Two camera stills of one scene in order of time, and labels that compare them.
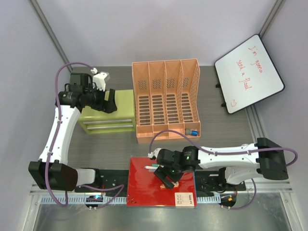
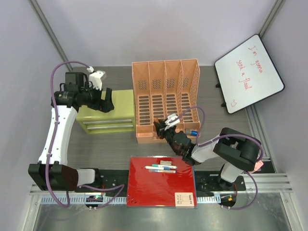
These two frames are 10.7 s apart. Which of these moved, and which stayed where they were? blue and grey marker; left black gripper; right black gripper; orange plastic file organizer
Moved: right black gripper
Stayed: blue and grey marker; left black gripper; orange plastic file organizer
